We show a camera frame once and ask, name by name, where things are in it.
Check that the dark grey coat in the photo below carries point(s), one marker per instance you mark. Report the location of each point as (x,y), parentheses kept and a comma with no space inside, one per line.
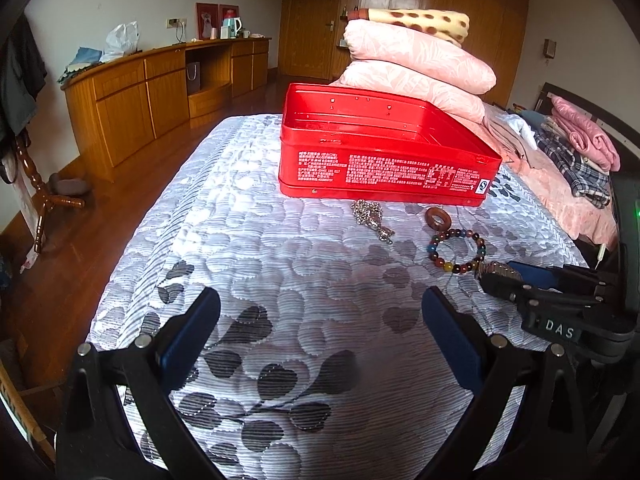
(20,75)

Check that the wooden sideboard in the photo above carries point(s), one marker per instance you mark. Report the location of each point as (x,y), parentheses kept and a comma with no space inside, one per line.
(125,105)

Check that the pink folded quilt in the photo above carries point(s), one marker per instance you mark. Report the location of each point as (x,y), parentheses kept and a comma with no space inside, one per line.
(400,87)
(415,52)

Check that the beige folded garment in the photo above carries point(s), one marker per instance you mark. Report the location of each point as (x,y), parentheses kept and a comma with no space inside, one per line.
(570,137)

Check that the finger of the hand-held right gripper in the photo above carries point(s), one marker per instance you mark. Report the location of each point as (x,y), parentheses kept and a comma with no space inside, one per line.
(510,292)
(535,274)

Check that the wall-mounted device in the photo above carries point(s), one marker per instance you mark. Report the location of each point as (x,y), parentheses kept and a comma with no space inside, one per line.
(550,48)

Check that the wooden coat rack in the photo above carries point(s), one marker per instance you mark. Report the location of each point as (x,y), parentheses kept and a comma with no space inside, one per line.
(42,200)

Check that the white cloth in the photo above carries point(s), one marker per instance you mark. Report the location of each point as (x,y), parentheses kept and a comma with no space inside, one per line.
(522,130)

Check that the red photo frame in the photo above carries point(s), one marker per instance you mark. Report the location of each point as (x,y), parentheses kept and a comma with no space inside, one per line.
(206,20)
(229,11)

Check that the grey paper bag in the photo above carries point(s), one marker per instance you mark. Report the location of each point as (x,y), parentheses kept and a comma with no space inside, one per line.
(193,77)

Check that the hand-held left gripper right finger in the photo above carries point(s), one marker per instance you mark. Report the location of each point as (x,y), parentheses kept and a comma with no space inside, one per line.
(450,332)

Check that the blue cloth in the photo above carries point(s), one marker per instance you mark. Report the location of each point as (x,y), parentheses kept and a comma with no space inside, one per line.
(82,62)

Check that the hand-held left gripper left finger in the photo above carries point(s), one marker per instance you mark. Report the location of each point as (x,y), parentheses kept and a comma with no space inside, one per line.
(192,330)

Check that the white plastic bag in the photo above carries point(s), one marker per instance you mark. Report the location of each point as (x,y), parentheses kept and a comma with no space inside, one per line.
(121,42)

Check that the pink bed sheet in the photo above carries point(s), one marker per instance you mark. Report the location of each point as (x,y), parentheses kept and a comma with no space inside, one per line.
(555,200)

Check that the green white kettle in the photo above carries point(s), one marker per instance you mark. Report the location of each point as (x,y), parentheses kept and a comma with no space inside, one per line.
(231,29)

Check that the red tin box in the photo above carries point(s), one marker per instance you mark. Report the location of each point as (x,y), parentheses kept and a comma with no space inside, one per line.
(375,170)

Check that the wall power outlet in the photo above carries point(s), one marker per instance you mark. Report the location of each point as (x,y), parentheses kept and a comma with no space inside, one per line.
(176,22)

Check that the white floral quilted bedspread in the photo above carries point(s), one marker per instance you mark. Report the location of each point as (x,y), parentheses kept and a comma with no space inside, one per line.
(300,270)

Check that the dark wooden headboard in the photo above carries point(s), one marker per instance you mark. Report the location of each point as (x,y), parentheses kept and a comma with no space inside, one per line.
(620,130)

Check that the yellow brown spotted blanket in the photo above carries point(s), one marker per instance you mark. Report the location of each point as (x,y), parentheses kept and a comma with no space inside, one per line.
(430,22)

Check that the grey slippers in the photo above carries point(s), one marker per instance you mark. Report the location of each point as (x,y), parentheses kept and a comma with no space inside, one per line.
(70,185)

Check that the pink folded garment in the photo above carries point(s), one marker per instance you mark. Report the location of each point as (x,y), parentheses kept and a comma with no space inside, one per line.
(592,130)

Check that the plaid folded clothes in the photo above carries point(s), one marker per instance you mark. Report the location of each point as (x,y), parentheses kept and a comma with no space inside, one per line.
(575,175)

